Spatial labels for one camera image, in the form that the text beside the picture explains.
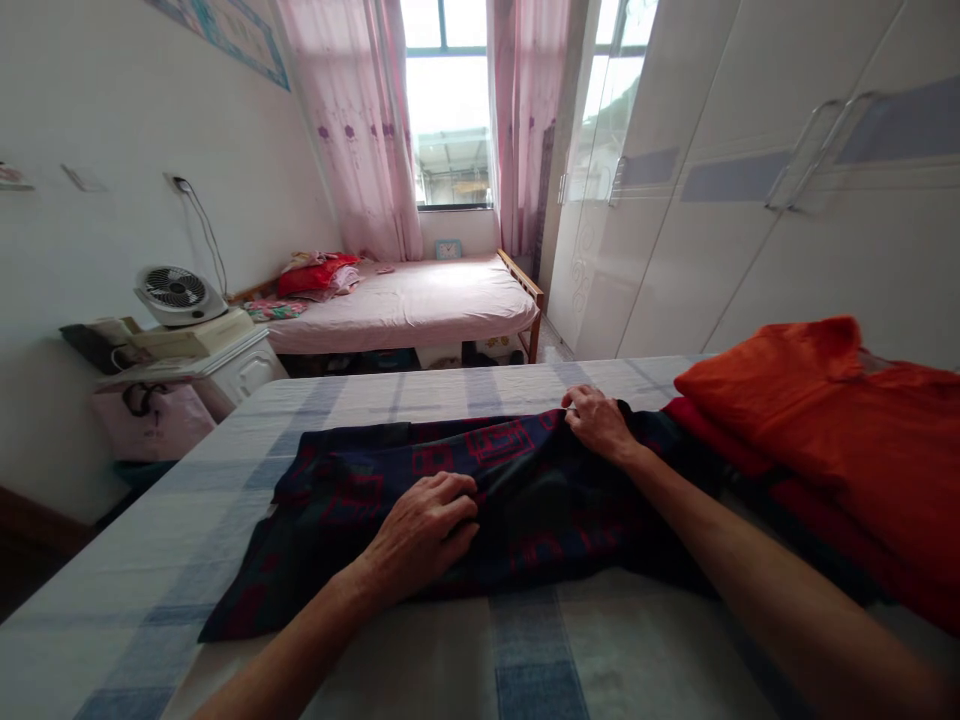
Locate white nightstand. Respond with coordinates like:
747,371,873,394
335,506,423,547
95,325,291,423

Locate orange garment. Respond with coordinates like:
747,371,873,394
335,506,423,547
673,315,960,639

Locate white table fan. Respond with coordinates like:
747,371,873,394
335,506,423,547
134,263,230,329

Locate pink bag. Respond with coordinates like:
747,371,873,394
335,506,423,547
92,381,218,463

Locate dark blue red-patterned garment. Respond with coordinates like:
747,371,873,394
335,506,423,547
197,407,725,645

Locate white wardrobe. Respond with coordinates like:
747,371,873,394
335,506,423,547
538,0,960,374

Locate white cable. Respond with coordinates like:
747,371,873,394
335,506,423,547
178,178,229,299

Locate red pillow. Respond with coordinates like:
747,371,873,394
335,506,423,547
276,253,363,300

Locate person's right hand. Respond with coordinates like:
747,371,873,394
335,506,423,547
560,384,646,468

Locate floral cloth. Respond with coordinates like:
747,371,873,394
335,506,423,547
242,297,310,325

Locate person's left hand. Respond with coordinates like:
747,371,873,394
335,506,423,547
358,470,482,603

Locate wall picture with blue border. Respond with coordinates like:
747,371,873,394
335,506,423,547
144,0,293,94

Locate dark wooden furniture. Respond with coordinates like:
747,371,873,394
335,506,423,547
0,483,97,625

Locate person's right fingers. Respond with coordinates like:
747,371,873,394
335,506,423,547
566,384,624,420

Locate red garment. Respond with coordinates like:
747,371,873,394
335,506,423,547
662,395,960,601

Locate window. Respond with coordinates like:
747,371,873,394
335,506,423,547
399,0,498,210

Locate person's left thumb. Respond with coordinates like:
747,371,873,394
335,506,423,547
438,520,482,562

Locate person's left fingers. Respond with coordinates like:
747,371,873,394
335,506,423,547
419,470,481,520

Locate beige box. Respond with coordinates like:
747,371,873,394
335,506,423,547
129,308,256,361

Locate pink curtain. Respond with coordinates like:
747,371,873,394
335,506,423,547
485,0,573,261
272,0,426,264

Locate pink bed with wooden frame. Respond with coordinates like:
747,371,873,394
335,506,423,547
227,248,546,366

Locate blue checked bed sheet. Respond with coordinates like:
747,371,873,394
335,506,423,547
0,353,960,720

